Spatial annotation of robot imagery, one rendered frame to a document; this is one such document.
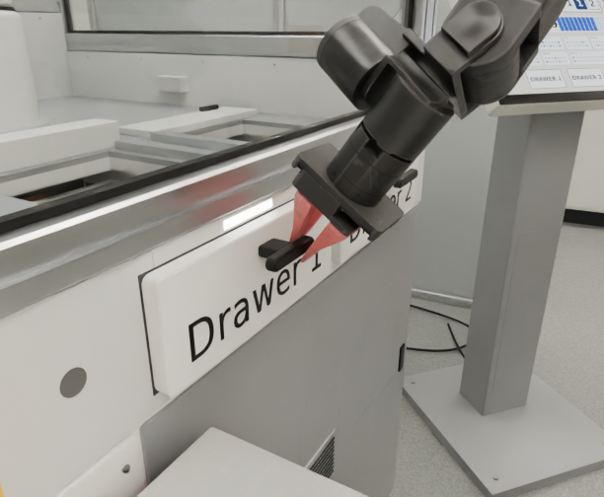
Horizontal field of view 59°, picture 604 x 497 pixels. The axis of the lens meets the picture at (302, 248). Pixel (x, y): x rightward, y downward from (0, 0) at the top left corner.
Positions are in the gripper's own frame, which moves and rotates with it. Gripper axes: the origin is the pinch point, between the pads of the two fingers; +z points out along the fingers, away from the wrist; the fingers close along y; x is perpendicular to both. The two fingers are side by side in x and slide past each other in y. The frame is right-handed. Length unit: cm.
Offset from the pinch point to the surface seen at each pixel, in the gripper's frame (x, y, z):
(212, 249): 10.4, 4.0, -0.6
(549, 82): -84, -3, -16
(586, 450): -96, -79, 48
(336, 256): -14.2, -1.5, 7.1
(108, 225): 19.9, 7.9, -3.7
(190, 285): 13.7, 2.7, 0.9
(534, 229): -98, -26, 13
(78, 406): 24.3, 0.9, 6.6
